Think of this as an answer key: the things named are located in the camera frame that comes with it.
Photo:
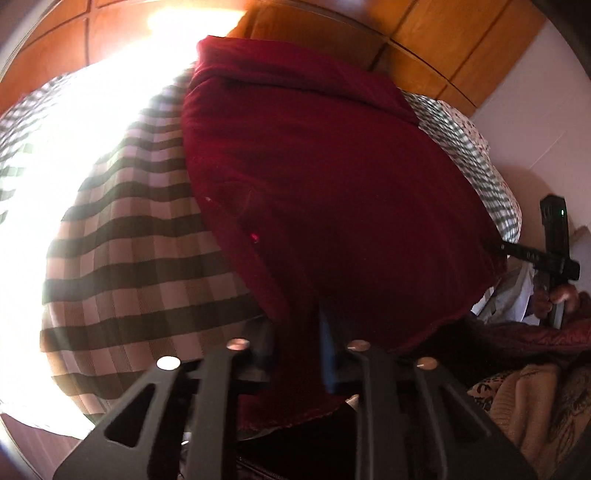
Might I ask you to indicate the dark red quilted jacket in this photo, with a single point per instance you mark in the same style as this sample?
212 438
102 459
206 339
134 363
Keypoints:
526 339

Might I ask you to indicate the wooden wardrobe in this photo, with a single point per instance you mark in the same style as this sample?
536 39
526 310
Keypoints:
461 46

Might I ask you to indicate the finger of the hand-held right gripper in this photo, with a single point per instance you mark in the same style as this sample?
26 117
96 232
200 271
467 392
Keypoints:
510 249

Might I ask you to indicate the dark red garment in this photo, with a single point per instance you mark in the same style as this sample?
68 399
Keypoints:
323 184

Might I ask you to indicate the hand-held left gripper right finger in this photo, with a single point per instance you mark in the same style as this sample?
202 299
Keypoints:
330 360

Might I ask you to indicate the beige patterned sweater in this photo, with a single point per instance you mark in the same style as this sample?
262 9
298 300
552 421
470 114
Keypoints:
531 406

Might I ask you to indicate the green checkered bed sheet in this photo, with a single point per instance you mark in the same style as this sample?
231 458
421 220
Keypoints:
138 277

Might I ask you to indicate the person's right hand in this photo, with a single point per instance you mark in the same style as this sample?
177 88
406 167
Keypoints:
571 295

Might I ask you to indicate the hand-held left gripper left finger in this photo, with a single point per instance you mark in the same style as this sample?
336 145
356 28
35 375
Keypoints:
217 392

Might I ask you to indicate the white cloth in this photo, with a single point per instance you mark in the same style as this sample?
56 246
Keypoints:
510 295

